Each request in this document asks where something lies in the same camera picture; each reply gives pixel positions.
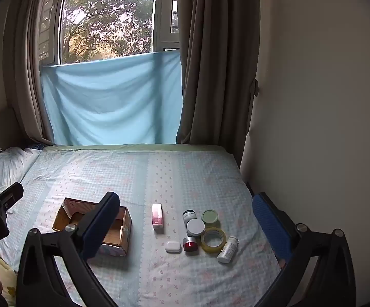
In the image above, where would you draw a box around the checked floral bed sheet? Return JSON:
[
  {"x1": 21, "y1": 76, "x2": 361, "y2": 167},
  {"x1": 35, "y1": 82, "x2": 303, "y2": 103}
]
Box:
[{"x1": 0, "y1": 149, "x2": 283, "y2": 307}]

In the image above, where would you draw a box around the pale green jar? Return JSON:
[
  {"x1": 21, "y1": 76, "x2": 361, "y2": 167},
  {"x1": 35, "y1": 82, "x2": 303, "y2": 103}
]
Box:
[{"x1": 202, "y1": 209, "x2": 220, "y2": 225}]

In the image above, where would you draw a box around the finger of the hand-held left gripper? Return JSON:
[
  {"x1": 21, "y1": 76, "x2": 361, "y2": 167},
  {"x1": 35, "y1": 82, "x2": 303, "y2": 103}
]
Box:
[{"x1": 0, "y1": 182, "x2": 24, "y2": 214}]

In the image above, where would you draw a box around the light blue hanging cloth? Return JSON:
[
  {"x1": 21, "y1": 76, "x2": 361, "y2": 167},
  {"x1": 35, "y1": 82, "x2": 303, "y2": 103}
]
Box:
[{"x1": 40, "y1": 50, "x2": 184, "y2": 146}]

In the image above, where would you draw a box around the clear yellowish tape roll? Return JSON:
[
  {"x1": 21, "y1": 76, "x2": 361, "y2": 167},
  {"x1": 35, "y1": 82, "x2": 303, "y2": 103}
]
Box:
[{"x1": 201, "y1": 227, "x2": 227, "y2": 254}]

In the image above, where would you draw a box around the window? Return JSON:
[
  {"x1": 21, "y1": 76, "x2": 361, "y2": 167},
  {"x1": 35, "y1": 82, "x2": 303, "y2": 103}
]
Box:
[{"x1": 38, "y1": 0, "x2": 181, "y2": 68}]

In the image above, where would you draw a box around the cardboard box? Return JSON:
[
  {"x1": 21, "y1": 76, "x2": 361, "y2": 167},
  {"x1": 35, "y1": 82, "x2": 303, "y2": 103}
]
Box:
[{"x1": 52, "y1": 197, "x2": 132, "y2": 257}]

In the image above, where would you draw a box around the white floral quilt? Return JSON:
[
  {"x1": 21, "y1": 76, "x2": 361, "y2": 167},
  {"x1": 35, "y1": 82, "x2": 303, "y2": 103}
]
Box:
[{"x1": 0, "y1": 147, "x2": 41, "y2": 199}]

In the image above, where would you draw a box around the white jar green label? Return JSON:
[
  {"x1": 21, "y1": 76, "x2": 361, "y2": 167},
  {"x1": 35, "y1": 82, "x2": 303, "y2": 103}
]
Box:
[{"x1": 186, "y1": 219, "x2": 206, "y2": 237}]

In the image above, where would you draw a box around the brown curtain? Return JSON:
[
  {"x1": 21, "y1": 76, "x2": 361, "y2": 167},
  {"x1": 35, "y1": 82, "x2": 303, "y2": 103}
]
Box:
[
  {"x1": 2, "y1": 0, "x2": 70, "y2": 144},
  {"x1": 176, "y1": 0, "x2": 262, "y2": 167}
]

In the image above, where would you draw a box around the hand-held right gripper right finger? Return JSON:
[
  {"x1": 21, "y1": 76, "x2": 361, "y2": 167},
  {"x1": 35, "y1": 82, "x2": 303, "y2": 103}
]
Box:
[{"x1": 252, "y1": 192, "x2": 356, "y2": 307}]

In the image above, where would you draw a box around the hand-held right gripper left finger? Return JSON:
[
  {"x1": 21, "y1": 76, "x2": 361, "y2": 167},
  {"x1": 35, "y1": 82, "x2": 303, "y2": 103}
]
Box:
[{"x1": 16, "y1": 192, "x2": 121, "y2": 307}]

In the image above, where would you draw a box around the red pink carton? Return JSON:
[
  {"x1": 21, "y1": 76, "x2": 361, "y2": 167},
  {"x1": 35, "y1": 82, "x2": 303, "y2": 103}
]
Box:
[{"x1": 152, "y1": 203, "x2": 164, "y2": 233}]

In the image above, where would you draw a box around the black lidded jar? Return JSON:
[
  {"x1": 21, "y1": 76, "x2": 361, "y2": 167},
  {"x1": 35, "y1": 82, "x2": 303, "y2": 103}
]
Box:
[{"x1": 182, "y1": 210, "x2": 197, "y2": 226}]

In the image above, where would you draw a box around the yellow cloth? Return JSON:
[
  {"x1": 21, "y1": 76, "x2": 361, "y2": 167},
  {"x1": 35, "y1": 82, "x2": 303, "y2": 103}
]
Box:
[{"x1": 0, "y1": 246, "x2": 17, "y2": 304}]

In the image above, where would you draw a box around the small red silver jar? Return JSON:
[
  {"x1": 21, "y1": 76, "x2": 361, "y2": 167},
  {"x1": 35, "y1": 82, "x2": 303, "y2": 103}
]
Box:
[{"x1": 182, "y1": 237, "x2": 198, "y2": 253}]

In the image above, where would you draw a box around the white pill bottle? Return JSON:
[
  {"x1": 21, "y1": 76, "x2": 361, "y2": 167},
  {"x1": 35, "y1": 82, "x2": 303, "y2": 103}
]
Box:
[{"x1": 217, "y1": 236, "x2": 239, "y2": 264}]

